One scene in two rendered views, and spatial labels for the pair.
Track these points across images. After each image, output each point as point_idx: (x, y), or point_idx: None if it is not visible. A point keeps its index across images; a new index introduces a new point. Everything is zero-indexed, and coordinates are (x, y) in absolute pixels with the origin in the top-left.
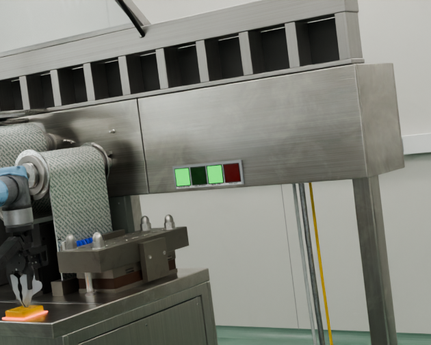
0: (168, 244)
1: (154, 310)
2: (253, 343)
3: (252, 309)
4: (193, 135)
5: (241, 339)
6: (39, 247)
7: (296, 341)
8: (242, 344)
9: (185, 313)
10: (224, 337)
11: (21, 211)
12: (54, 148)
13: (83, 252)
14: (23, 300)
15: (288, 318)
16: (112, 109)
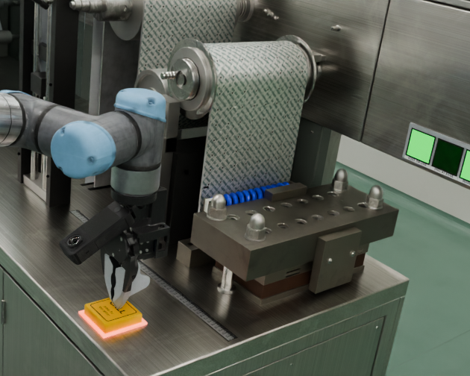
0: (363, 236)
1: (309, 344)
2: (417, 222)
3: (428, 183)
4: (462, 92)
5: (406, 210)
6: (157, 230)
7: (463, 238)
8: (405, 218)
9: (353, 341)
10: (389, 201)
11: (139, 175)
12: (248, 16)
13: (229, 237)
14: (114, 301)
15: (463, 210)
16: None
